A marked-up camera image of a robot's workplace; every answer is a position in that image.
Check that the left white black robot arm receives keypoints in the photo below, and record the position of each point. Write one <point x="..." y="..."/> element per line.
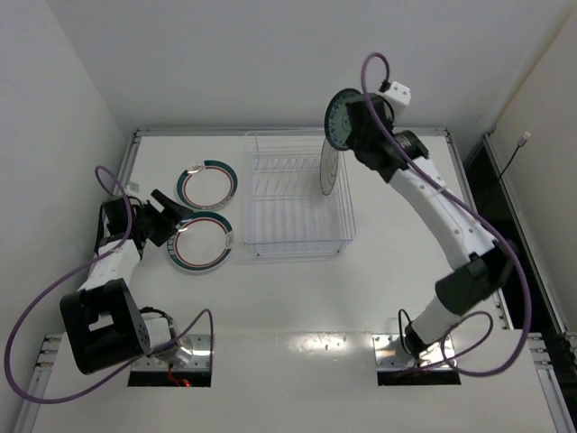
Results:
<point x="104" y="324"/>

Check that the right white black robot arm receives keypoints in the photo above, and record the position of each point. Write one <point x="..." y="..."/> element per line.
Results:
<point x="478" y="266"/>

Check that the blue patterned green plate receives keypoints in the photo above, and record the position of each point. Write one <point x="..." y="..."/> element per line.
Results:
<point x="336" y="122"/>

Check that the green red rimmed plate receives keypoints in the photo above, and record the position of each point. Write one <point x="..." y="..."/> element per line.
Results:
<point x="202" y="242"/>
<point x="208" y="185"/>

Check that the white wire dish rack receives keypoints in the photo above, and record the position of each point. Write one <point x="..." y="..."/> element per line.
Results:
<point x="286" y="214"/>

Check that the metal base plate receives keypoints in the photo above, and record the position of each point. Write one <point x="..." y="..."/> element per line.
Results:
<point x="390" y="357"/>
<point x="191" y="353"/>

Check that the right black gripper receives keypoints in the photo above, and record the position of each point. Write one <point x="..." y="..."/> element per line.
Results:
<point x="361" y="121"/>

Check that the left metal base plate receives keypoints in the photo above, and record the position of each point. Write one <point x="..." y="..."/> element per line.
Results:
<point x="191" y="353"/>

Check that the white plate with dark rim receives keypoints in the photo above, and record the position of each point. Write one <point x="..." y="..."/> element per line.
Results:
<point x="328" y="168"/>

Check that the black wall cable white plug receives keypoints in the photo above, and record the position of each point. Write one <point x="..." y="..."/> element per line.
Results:
<point x="521" y="142"/>

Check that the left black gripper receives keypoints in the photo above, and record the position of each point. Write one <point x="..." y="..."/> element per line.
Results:
<point x="153" y="221"/>

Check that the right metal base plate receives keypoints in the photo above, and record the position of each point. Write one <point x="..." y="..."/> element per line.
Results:
<point x="390" y="357"/>

